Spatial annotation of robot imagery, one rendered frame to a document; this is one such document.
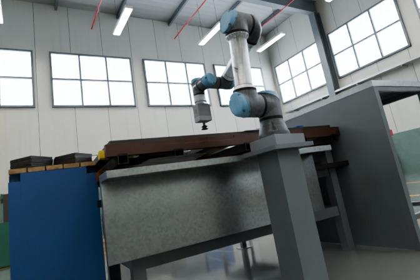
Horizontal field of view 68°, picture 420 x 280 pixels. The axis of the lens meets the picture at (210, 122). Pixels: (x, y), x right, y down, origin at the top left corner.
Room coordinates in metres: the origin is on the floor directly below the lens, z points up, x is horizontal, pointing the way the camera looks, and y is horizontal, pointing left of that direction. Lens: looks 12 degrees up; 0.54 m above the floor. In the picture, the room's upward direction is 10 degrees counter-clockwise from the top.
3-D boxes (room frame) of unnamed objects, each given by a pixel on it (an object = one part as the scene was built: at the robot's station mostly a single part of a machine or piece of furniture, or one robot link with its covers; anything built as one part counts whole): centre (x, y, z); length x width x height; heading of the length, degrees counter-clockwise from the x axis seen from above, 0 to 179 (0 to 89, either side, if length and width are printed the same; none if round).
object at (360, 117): (2.50, -0.77, 0.51); 1.30 x 0.04 x 1.01; 29
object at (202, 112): (1.80, 0.04, 0.99); 0.10 x 0.09 x 0.16; 34
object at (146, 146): (1.84, -0.19, 0.80); 1.62 x 0.04 x 0.06; 119
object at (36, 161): (1.90, 1.01, 0.82); 0.80 x 0.40 x 0.06; 29
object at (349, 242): (2.24, -0.77, 0.34); 0.06 x 0.06 x 0.68; 29
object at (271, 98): (1.49, -0.29, 0.89); 0.13 x 0.12 x 0.14; 123
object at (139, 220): (1.71, -0.04, 0.48); 1.30 x 0.04 x 0.35; 119
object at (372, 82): (2.64, -1.01, 1.03); 1.30 x 0.60 x 0.04; 29
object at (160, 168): (1.64, -0.08, 0.67); 1.30 x 0.20 x 0.03; 119
